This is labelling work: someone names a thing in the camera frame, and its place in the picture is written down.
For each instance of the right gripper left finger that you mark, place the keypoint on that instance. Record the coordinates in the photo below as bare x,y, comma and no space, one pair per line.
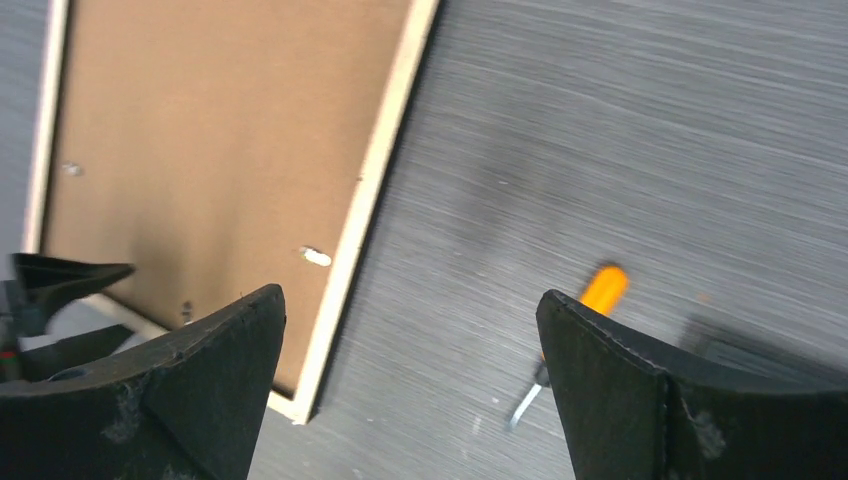
188,404

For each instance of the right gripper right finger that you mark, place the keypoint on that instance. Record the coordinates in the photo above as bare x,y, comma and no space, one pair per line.
635,407

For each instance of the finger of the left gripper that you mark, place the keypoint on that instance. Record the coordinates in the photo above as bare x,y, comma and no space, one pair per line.
45,361
42,286

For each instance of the yellow handled screwdriver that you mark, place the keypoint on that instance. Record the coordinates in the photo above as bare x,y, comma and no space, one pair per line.
602,293

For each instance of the black picture frame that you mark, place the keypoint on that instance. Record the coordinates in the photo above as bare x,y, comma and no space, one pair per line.
216,139

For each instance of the metal frame retaining clip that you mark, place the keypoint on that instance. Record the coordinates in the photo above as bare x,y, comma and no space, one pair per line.
315,256

